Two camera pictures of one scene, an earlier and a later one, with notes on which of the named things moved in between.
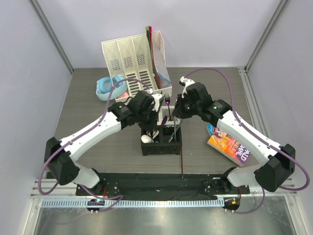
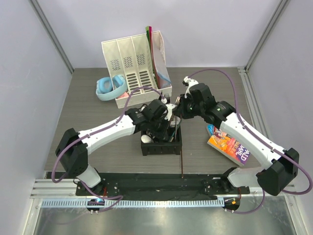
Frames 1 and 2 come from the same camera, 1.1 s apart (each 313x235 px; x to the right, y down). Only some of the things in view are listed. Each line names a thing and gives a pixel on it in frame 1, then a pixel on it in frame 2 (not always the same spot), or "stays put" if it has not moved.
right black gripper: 178,111 stays put
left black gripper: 152,126 to 163,134
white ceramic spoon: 146,139 stays put
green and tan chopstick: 171,138 stays put
